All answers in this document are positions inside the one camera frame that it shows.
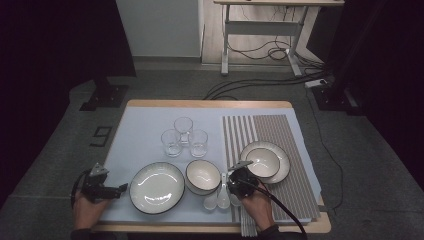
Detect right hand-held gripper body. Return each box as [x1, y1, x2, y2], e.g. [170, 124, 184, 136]
[227, 159, 261, 200]

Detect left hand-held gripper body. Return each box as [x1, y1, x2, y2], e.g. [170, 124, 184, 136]
[81, 163, 116, 204]

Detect white black-rimmed bowl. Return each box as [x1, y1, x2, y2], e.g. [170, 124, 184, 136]
[185, 159, 222, 193]
[186, 179, 220, 197]
[244, 147, 281, 180]

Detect bundle of white chopsticks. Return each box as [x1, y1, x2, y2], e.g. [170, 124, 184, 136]
[238, 199, 259, 238]

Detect white black-rimmed plate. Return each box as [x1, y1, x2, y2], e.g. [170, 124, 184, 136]
[129, 161, 186, 215]
[239, 140, 292, 185]

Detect person's left hand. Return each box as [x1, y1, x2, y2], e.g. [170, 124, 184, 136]
[72, 192, 111, 232]

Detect person's right hand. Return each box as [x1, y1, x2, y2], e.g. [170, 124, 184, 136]
[240, 185, 276, 232]

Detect pale blue table mat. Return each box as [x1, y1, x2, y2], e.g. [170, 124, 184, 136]
[99, 106, 324, 224]

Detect clear drinking glass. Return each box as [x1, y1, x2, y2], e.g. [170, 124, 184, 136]
[160, 129, 184, 158]
[188, 129, 209, 158]
[173, 116, 194, 146]

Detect brown striped placemat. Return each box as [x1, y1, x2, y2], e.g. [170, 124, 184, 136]
[222, 114, 322, 224]

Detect wooden table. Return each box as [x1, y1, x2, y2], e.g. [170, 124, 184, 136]
[92, 99, 333, 234]

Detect black stand base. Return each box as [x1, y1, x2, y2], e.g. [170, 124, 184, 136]
[311, 83, 364, 116]
[79, 76, 130, 112]

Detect white power strip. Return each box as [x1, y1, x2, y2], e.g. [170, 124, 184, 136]
[304, 78, 329, 89]

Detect dark curtain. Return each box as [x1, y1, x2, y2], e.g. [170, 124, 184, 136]
[0, 0, 137, 208]
[306, 0, 424, 191]

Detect white-framed desk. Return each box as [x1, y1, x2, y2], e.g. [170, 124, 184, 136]
[213, 0, 345, 78]

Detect light grey panel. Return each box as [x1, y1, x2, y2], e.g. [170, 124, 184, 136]
[115, 0, 204, 58]

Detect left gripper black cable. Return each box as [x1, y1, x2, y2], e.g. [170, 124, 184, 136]
[69, 169, 93, 209]

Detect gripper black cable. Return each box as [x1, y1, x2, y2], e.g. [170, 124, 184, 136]
[69, 169, 93, 209]
[238, 178, 308, 238]

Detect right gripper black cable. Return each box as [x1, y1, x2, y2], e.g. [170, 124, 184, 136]
[238, 178, 308, 238]

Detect thin black cable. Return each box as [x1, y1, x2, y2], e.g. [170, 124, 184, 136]
[304, 89, 345, 212]

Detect black floor cables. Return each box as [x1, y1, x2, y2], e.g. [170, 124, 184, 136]
[202, 71, 329, 101]

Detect coiled black cables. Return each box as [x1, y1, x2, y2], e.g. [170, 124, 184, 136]
[226, 6, 294, 62]

